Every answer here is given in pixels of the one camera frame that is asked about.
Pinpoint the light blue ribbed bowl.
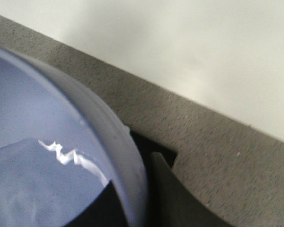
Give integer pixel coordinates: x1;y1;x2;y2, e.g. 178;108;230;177
0;47;149;227

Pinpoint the black glass gas cooktop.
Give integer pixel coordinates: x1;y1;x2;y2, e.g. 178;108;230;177
68;131;230;227

